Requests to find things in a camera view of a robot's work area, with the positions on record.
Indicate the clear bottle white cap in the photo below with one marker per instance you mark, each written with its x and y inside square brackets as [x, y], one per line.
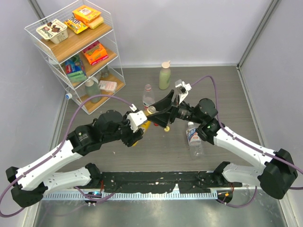
[68, 96]

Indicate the clear bottle blue white label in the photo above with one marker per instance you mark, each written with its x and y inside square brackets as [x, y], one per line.
[194, 141]

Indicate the orange pink candy box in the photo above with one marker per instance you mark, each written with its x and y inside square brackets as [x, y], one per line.
[95, 53]

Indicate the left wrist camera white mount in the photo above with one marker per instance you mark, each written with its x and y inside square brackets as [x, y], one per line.
[136, 118]

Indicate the clear bottle red label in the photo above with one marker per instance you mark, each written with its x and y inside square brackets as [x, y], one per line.
[148, 96]

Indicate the yellow candy bag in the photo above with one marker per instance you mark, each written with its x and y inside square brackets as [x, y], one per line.
[75, 25]

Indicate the yellow bottle cap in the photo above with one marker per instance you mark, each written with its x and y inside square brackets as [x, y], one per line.
[167, 129]

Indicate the yellow sponge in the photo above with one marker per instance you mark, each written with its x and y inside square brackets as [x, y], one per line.
[95, 23]

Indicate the white slotted cable duct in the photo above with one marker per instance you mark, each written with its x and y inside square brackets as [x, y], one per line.
[174, 195]

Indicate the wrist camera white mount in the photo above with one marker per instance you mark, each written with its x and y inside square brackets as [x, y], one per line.
[136, 118]
[183, 90]

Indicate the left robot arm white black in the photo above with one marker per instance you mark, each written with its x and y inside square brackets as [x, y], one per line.
[32, 182]

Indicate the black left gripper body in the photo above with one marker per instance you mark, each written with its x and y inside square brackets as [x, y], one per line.
[128, 135]

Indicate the orange cracker box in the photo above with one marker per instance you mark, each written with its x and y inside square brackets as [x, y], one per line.
[86, 14]

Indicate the blue green sponge pack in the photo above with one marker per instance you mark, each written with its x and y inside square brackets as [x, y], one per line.
[74, 69]

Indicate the white chocolate pudding cup pack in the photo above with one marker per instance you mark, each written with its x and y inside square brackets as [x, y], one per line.
[54, 31]

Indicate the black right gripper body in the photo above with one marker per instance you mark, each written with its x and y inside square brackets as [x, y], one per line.
[184, 111]

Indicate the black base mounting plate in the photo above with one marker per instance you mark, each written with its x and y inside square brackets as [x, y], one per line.
[160, 182]

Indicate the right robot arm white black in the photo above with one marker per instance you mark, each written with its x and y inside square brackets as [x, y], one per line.
[272, 171]

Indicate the green soap dispenser bottle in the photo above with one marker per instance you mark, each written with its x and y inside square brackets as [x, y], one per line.
[92, 88]

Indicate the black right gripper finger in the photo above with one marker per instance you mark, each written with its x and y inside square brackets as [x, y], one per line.
[163, 119]
[163, 106]

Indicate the green lotion bottle beige cap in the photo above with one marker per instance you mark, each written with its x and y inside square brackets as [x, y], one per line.
[164, 76]

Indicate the pink white small packet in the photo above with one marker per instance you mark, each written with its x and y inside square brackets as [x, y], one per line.
[108, 86]

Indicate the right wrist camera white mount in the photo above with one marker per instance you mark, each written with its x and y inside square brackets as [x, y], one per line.
[183, 90]

